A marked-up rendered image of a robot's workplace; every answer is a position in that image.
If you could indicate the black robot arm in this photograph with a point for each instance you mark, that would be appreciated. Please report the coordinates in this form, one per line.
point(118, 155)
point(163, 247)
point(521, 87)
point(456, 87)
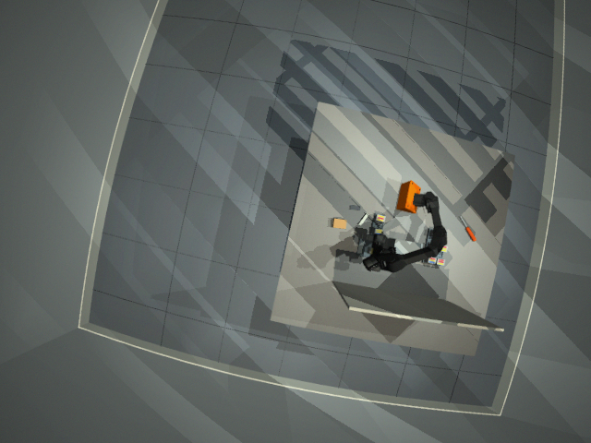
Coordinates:
point(395, 262)

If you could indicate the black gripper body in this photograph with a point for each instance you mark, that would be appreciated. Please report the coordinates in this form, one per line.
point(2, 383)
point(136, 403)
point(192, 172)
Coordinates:
point(379, 239)

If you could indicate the orange-handled screwdriver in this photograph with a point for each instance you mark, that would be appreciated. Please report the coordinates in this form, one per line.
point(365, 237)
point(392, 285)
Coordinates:
point(469, 231)

